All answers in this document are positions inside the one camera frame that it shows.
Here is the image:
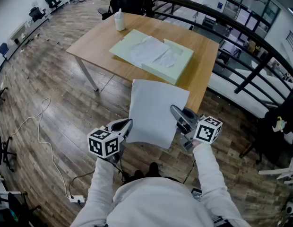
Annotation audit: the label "pale green cutting mat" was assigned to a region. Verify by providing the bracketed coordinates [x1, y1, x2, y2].
[108, 29, 194, 86]

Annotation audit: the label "small black office chair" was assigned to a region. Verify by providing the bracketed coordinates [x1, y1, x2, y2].
[44, 0, 63, 9]
[28, 6, 47, 23]

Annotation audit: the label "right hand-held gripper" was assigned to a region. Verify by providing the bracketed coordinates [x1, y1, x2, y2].
[170, 105, 223, 152]

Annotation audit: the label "white board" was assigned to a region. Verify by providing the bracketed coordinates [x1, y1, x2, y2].
[258, 166, 293, 184]

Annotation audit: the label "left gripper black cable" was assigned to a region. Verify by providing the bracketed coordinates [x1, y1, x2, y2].
[112, 159, 129, 183]

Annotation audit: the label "person's left forearm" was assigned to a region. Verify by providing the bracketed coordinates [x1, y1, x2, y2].
[85, 157, 117, 207]

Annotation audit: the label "long white shelf desk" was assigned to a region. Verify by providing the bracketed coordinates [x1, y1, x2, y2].
[6, 17, 50, 61]

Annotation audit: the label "yellow hanging toy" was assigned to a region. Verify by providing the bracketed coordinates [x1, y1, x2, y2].
[273, 116, 287, 133]

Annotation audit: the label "person's right forearm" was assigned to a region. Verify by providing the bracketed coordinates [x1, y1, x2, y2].
[192, 142, 232, 208]

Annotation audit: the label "black device with screen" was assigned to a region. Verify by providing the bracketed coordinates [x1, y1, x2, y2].
[191, 188, 204, 202]

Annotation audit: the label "white floor cable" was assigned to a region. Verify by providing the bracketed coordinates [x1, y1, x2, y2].
[9, 97, 72, 198]

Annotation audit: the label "white cup with tissue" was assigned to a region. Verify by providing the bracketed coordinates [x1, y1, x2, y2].
[114, 8, 126, 32]

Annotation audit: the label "white table leg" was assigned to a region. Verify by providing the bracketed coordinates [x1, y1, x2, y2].
[73, 55, 99, 92]

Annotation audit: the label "person's black trousers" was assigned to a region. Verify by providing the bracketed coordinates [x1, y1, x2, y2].
[122, 162, 182, 184]

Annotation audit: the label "person's white sweater torso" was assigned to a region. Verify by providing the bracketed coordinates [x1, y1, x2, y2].
[106, 176, 215, 227]

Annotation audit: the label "blue chair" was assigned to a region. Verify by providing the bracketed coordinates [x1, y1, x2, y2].
[0, 42, 10, 62]

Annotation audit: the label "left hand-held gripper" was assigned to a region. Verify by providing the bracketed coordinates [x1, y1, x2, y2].
[86, 118, 134, 165]

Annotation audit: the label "black swivel chair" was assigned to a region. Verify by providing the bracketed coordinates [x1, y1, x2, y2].
[0, 132, 17, 173]

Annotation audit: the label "black floor cable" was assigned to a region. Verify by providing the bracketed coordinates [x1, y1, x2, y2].
[68, 169, 95, 196]

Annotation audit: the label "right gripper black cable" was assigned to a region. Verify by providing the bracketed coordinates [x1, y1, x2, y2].
[182, 159, 197, 184]

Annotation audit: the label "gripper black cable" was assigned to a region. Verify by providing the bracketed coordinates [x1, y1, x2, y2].
[182, 159, 197, 184]
[112, 159, 129, 183]

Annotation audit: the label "white power strip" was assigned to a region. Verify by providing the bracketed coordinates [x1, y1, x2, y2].
[68, 194, 86, 204]

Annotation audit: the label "black chair with jacket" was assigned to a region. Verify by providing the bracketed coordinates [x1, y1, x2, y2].
[240, 84, 293, 164]

